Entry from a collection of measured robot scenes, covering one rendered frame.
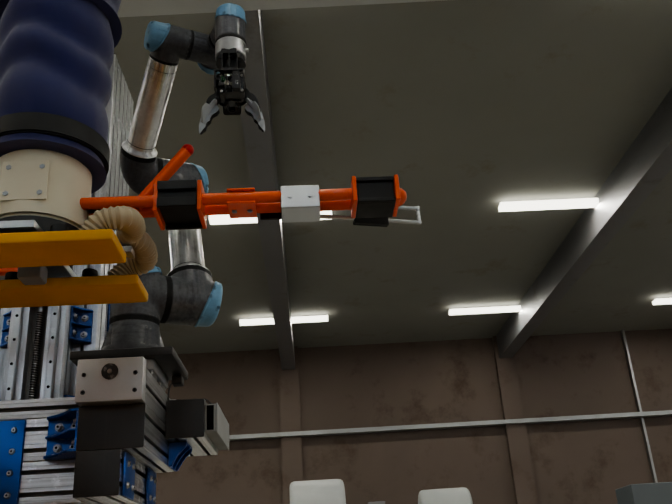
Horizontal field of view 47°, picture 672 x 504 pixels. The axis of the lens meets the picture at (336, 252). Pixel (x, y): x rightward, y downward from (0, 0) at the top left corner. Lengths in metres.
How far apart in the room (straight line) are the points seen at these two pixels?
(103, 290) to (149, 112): 0.74
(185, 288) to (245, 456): 9.91
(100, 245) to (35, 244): 0.10
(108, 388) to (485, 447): 10.53
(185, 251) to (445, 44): 3.90
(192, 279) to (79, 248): 0.67
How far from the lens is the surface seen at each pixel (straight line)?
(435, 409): 11.94
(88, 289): 1.45
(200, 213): 1.37
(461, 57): 5.78
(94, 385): 1.65
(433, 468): 11.78
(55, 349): 1.96
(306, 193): 1.37
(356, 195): 1.36
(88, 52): 1.56
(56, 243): 1.27
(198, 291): 1.89
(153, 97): 2.06
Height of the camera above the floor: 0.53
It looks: 24 degrees up
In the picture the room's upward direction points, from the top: 4 degrees counter-clockwise
